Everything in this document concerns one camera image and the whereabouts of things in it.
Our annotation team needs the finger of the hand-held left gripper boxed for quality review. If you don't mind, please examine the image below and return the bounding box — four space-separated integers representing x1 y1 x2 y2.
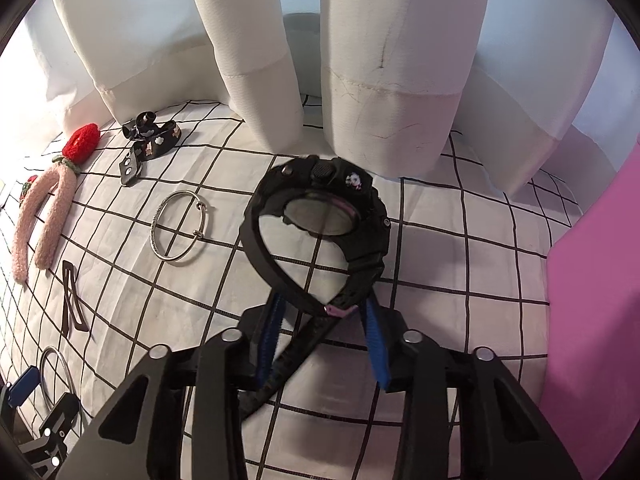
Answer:
7 365 41 408
20 392 82 472

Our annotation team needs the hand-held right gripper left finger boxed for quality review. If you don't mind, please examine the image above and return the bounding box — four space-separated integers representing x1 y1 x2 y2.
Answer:
55 294 287 480

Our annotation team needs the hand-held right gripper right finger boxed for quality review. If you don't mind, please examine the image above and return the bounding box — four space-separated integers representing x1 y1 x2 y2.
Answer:
357 300 582 480

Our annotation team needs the thin silver ring bracelet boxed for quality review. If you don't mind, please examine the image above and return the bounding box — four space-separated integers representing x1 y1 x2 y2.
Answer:
39 346 81 413

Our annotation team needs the black digital wrist watch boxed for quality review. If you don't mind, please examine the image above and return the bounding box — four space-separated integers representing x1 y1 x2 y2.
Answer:
235 155 392 428

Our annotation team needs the silver bangle bracelet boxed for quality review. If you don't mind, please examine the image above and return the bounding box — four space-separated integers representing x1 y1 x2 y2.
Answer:
152 190 208 265

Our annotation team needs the pink fuzzy strawberry headband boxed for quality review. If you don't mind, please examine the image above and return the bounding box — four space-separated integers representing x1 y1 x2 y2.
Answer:
12 124 101 283

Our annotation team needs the pink plastic bin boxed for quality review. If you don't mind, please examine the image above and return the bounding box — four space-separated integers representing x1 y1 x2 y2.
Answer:
540 152 640 480

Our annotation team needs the black patterned bow hair clip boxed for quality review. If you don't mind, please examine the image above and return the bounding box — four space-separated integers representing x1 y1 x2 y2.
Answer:
119 112 183 187

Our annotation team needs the white black-checked cloth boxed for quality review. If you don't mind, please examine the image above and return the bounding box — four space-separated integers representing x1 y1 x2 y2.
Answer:
0 97 586 480

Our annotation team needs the white curtain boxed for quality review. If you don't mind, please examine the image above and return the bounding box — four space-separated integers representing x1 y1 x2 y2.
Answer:
47 0 640 196

